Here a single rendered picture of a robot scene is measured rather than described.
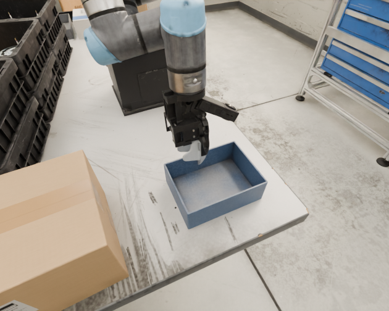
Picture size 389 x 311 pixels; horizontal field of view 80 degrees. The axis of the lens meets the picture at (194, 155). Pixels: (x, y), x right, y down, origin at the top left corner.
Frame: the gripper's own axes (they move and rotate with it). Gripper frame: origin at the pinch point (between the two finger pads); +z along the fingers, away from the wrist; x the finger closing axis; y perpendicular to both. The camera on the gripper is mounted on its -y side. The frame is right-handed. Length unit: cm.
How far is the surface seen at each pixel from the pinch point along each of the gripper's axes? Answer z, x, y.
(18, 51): -23, -36, 37
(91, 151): 2.2, -18.8, 27.1
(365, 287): 79, 32, -66
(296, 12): 21, -221, -221
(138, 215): 5.4, 6.7, 18.9
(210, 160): 1.8, -0.1, -2.8
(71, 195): -10.3, 10.3, 28.1
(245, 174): 4.2, 6.7, -9.9
